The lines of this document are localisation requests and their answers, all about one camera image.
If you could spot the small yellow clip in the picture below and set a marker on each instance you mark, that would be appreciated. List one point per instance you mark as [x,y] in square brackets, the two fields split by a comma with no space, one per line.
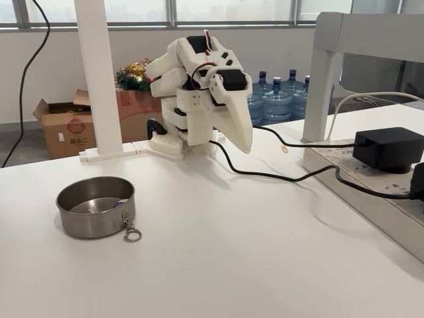
[284,149]

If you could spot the open brown cardboard box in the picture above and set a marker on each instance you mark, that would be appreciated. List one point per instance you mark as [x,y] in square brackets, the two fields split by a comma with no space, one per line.
[63,132]

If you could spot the white stand base blocks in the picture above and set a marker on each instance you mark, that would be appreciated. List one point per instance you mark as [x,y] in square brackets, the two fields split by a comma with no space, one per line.
[99,155]

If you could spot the small white and blue box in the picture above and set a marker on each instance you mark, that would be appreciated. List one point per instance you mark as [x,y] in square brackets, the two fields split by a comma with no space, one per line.
[119,203]

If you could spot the black table clamp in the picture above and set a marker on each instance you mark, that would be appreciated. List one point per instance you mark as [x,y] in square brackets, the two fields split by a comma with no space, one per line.
[152,126]

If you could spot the white desk shelf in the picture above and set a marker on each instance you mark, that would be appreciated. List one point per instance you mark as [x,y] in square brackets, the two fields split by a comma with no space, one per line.
[318,99]

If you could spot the white power strip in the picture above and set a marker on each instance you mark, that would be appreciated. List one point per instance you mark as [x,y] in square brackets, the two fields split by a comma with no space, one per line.
[364,185]

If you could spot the red cardboard box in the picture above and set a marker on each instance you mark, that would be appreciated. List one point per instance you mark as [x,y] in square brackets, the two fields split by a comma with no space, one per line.
[132,112]

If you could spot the black power adapter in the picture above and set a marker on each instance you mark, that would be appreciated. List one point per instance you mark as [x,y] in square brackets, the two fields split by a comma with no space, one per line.
[384,149]

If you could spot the black plug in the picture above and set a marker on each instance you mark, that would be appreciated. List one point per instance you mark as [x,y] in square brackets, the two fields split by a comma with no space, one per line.
[418,180]

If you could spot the white upright post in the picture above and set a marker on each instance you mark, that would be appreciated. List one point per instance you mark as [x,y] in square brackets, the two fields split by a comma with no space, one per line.
[96,83]

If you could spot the round metal bowl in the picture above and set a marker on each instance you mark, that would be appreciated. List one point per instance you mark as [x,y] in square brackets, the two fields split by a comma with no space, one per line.
[92,227]

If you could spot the green tinsel christmas wreath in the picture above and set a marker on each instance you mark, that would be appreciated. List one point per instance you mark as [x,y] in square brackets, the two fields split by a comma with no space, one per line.
[132,79]

